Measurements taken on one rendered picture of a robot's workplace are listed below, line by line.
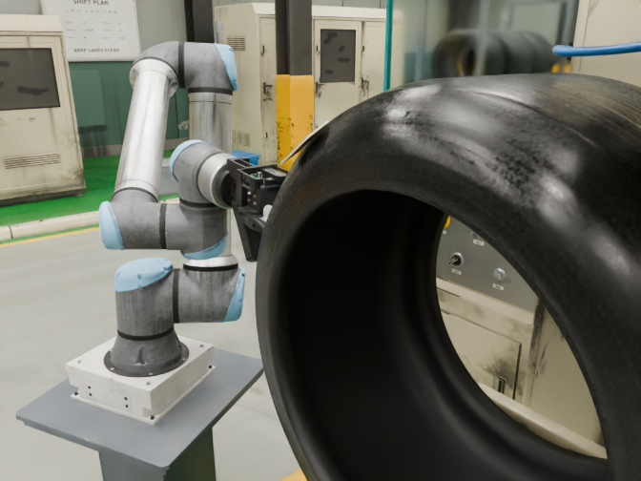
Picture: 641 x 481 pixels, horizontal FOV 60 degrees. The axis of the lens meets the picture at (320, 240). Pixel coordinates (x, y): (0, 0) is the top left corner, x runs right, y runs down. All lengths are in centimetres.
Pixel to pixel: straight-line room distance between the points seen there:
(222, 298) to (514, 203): 115
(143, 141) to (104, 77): 745
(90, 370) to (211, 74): 84
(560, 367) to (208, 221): 65
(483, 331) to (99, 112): 767
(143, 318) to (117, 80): 735
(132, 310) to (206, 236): 51
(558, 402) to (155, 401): 98
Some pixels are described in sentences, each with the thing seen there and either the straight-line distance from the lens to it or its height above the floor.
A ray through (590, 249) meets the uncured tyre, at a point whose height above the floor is 139.
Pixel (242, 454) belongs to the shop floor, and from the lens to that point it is 235.
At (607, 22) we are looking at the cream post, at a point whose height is 155.
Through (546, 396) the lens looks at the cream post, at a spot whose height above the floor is 99.
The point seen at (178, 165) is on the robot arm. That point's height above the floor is 131.
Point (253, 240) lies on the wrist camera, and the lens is 93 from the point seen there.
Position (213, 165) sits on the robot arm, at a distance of 96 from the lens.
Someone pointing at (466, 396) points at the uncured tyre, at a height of 101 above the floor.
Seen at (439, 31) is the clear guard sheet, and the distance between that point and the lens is 147.
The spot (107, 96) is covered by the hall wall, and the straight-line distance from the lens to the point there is 869.
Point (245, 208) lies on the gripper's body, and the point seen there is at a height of 127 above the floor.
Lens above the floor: 152
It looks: 19 degrees down
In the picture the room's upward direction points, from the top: straight up
